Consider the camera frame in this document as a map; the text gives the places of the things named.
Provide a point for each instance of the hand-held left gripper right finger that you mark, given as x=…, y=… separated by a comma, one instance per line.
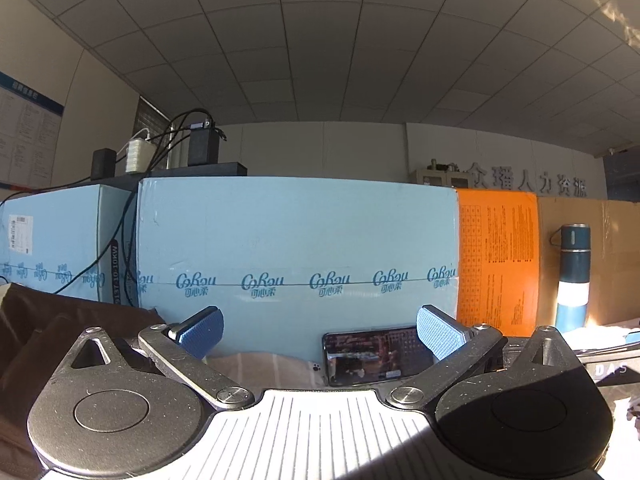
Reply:
x=440, y=334

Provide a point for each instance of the blue thermos bottle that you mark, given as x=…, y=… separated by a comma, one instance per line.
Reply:
x=574, y=270

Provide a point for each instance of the flat black device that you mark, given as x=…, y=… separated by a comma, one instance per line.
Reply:
x=200, y=169

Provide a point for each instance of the white power adapter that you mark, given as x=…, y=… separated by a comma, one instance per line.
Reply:
x=138, y=152

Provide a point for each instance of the dark brown garment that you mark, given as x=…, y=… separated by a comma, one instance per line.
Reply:
x=35, y=340

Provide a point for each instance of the small light blue cardboard box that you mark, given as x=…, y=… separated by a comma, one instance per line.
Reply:
x=60, y=230

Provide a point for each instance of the wall lettering sign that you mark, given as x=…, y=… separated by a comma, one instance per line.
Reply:
x=530, y=180

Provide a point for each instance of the orange printed box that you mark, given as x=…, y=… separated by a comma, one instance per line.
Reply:
x=500, y=260

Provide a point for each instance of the large light blue cardboard box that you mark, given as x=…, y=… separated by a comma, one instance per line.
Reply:
x=300, y=230

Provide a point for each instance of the large black power adapter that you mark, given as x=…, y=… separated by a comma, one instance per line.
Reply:
x=202, y=147

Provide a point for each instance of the smartphone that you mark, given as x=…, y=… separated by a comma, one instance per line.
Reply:
x=370, y=355

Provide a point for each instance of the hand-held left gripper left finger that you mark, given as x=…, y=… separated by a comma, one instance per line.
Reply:
x=202, y=334

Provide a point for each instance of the brown cardboard box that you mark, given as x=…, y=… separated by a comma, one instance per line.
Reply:
x=615, y=260

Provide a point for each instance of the grey cabinet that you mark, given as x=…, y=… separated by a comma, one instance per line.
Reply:
x=440, y=176

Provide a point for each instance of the wall poster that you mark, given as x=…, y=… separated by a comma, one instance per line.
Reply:
x=25, y=130

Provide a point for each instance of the small black power adapter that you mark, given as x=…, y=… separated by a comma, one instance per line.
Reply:
x=103, y=164

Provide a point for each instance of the printed white bed sheet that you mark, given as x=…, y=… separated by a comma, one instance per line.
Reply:
x=270, y=370

